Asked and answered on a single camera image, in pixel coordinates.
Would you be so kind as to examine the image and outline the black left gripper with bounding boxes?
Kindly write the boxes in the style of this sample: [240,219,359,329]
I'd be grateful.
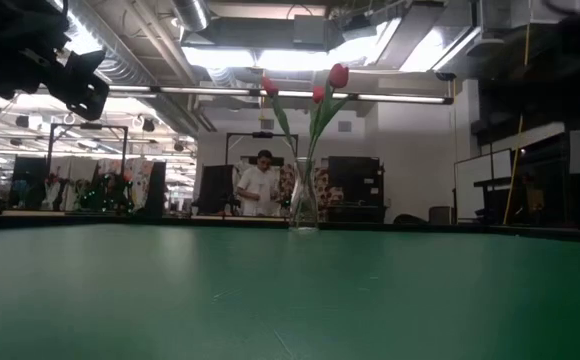
[0,0,112,123]

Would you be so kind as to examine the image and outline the clear glass vase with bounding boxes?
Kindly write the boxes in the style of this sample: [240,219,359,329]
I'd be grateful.
[288,156,321,232]

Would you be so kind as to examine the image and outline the distant black robot arms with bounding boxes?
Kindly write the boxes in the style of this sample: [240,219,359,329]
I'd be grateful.
[51,167,136,215]

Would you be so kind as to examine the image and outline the long ceiling light strip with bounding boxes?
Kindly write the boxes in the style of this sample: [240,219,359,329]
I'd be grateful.
[107,82,455,105]

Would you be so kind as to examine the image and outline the black upright panel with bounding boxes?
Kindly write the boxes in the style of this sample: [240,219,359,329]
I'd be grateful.
[197,164,235,216]
[144,160,168,218]

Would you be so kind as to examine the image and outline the person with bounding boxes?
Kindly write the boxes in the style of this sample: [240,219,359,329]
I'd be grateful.
[235,149,281,217]

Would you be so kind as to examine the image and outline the green table mat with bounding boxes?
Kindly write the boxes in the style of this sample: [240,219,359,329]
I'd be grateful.
[0,223,580,360]

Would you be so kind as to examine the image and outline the grey ceiling box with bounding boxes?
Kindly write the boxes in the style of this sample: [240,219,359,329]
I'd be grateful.
[292,14,329,51]

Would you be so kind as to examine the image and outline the black cabinet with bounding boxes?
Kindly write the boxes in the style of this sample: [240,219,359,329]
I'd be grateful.
[327,155,386,224]

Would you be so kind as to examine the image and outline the grey bin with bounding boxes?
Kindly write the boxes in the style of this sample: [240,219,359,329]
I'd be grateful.
[428,205,452,226]

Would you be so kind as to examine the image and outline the whiteboard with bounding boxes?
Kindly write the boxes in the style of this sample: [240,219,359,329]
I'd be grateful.
[453,148,515,221]

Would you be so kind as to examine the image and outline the dark side table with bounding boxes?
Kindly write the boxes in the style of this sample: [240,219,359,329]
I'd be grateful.
[472,177,514,224]

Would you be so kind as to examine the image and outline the black gantry frame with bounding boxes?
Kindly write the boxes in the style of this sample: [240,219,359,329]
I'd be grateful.
[46,122,130,211]
[224,131,300,169]

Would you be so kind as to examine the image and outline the silver ceiling duct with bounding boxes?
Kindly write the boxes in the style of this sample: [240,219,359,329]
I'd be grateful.
[172,0,211,32]

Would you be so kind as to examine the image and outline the yellow cable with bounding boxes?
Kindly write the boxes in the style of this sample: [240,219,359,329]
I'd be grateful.
[502,22,532,225]

